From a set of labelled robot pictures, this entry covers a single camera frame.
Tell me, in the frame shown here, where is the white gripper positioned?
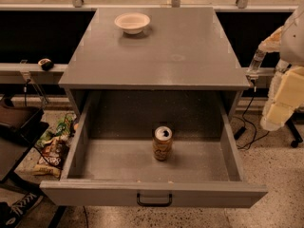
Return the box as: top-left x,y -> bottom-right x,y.
258,28 -> 304,131

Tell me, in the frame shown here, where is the orange soda can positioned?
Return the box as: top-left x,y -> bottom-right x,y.
153,126 -> 173,162

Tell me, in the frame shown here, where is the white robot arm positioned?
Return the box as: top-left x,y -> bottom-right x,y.
258,4 -> 304,131

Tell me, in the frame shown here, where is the grey cabinet counter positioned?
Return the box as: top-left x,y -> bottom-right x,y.
60,7 -> 249,124

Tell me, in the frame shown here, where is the grey open drawer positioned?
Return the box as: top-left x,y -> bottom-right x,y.
41,95 -> 267,208

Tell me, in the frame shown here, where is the clear water bottle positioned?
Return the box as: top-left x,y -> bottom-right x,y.
247,49 -> 266,75

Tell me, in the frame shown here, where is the white bowl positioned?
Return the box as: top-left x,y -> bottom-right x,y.
114,12 -> 150,35

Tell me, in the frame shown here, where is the green snack bag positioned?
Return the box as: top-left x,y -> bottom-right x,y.
35,113 -> 75,148

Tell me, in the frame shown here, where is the chips snack bag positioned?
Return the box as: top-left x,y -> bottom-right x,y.
33,137 -> 68,178

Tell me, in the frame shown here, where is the tape measure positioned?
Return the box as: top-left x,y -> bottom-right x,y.
38,58 -> 54,71

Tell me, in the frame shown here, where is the black bin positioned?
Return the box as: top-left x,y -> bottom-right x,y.
0,98 -> 44,145

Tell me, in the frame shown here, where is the black sneaker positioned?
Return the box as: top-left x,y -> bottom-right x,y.
0,193 -> 43,228

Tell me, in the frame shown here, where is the black power cable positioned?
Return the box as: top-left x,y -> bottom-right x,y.
234,85 -> 270,151

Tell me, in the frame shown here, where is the black drawer handle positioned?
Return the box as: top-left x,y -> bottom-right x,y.
137,193 -> 173,207

